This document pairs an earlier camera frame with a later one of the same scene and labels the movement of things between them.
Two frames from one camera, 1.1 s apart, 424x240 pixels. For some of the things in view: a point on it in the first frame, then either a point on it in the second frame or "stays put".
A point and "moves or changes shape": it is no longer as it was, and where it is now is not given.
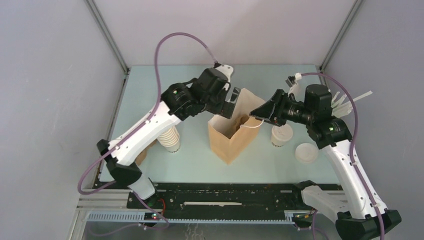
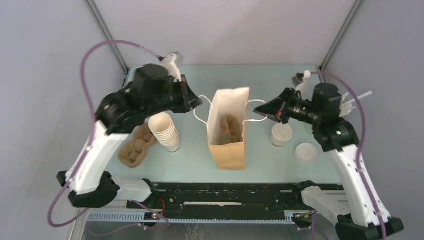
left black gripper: [225, 108] -> [191, 101]
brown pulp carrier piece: [240, 121] -> [231, 132]
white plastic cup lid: [283, 132] stays put
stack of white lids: [306, 153] stays put
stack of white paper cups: [170, 140] stays put
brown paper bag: [230, 137] moves or changes shape
